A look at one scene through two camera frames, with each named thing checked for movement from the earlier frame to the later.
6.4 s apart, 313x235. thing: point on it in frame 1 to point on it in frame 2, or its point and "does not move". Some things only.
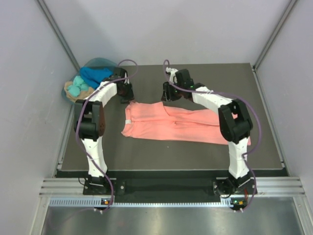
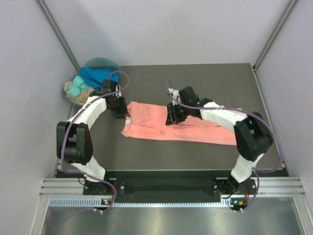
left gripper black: x=130 y=97 to x=123 y=112
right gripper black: x=168 y=95 to x=173 y=118
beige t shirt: x=82 y=94 does not move
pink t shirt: x=157 y=121 does not move
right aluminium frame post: x=289 y=7 does not move
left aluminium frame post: x=55 y=28 does not move
